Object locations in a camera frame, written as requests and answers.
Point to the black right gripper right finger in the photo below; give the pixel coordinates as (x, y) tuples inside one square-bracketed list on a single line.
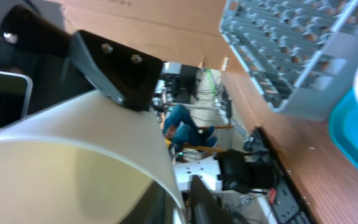
[(204, 209)]

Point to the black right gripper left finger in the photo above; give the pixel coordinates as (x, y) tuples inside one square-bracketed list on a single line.
[(125, 75)]

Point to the grey bowl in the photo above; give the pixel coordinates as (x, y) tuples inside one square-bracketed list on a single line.
[(87, 160)]

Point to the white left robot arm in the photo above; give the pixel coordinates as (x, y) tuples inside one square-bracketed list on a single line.
[(242, 172)]

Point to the person in blue clothes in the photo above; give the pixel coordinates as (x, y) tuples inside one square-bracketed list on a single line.
[(180, 129)]

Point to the teal plastic tray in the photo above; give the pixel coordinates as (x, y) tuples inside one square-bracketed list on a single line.
[(343, 126)]

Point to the grey plastic dish rack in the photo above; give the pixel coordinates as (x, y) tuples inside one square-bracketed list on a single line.
[(301, 55)]

